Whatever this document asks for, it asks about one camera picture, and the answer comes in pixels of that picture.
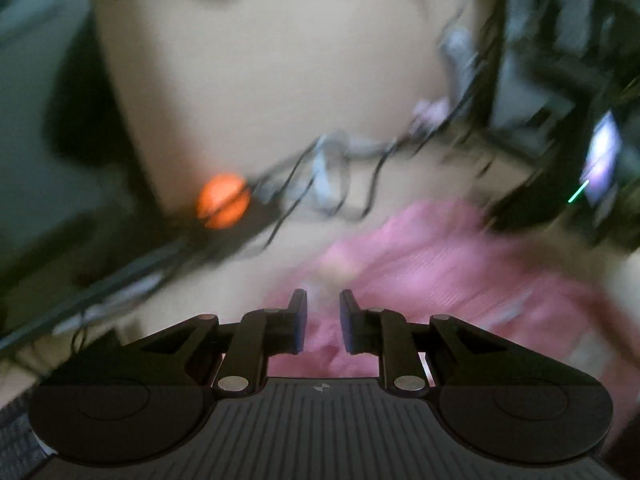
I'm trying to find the pink button shirt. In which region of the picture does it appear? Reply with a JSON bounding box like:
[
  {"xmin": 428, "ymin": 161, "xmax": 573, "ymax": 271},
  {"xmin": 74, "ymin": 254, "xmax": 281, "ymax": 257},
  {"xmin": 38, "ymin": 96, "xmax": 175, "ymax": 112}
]
[{"xmin": 262, "ymin": 200, "xmax": 640, "ymax": 436}]

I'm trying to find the black curved monitor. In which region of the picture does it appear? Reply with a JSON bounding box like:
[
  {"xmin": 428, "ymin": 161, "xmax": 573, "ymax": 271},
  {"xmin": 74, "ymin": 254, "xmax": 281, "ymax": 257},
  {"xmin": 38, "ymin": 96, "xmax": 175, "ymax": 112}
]
[{"xmin": 0, "ymin": 0, "xmax": 201, "ymax": 356}]

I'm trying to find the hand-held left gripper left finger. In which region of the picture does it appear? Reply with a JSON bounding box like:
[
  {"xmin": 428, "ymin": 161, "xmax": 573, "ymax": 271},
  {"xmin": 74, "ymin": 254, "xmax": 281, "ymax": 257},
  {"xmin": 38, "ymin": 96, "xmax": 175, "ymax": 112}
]
[{"xmin": 60, "ymin": 289, "xmax": 308, "ymax": 396}]

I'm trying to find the white glass computer case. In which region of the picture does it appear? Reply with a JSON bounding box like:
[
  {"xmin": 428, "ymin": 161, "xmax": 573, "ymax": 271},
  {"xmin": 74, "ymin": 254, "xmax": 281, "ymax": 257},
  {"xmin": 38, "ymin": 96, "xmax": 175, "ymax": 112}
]
[{"xmin": 480, "ymin": 0, "xmax": 640, "ymax": 251}]

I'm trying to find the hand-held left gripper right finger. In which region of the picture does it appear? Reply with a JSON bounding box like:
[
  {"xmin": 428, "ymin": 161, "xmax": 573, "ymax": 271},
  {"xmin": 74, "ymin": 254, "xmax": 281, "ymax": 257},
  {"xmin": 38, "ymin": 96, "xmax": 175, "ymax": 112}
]
[{"xmin": 340, "ymin": 289, "xmax": 591, "ymax": 396}]

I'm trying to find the black cable bundle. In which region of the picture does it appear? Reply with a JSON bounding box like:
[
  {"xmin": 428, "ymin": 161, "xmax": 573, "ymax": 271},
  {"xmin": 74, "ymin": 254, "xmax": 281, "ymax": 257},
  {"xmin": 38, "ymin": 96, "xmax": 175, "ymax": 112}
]
[{"xmin": 250, "ymin": 120, "xmax": 501, "ymax": 253}]

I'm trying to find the white power strip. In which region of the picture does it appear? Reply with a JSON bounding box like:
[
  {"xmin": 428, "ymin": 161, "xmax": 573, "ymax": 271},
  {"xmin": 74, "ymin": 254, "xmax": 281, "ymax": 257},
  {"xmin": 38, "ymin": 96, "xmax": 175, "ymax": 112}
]
[{"xmin": 52, "ymin": 274, "xmax": 167, "ymax": 335}]

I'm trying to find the crumpled white paper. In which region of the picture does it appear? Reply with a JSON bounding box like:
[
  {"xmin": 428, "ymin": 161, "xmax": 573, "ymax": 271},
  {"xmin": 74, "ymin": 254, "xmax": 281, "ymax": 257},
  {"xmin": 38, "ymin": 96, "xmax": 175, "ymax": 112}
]
[{"xmin": 411, "ymin": 99, "xmax": 451, "ymax": 127}]

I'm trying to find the white coiled cable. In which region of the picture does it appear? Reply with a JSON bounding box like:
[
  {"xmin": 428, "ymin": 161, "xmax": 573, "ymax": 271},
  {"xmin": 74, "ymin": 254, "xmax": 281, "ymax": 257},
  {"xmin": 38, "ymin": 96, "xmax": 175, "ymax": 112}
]
[{"xmin": 439, "ymin": 22, "xmax": 477, "ymax": 92}]

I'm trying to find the grey cable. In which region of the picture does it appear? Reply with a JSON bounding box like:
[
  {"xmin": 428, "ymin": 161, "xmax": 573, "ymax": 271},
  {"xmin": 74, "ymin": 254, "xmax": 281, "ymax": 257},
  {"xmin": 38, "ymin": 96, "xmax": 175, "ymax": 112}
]
[{"xmin": 309, "ymin": 132, "xmax": 352, "ymax": 217}]

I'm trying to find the orange toy figure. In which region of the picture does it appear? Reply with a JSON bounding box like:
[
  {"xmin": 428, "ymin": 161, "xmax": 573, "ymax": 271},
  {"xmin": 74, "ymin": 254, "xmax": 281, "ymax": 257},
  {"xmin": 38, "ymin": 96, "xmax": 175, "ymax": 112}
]
[{"xmin": 196, "ymin": 172, "xmax": 252, "ymax": 231}]

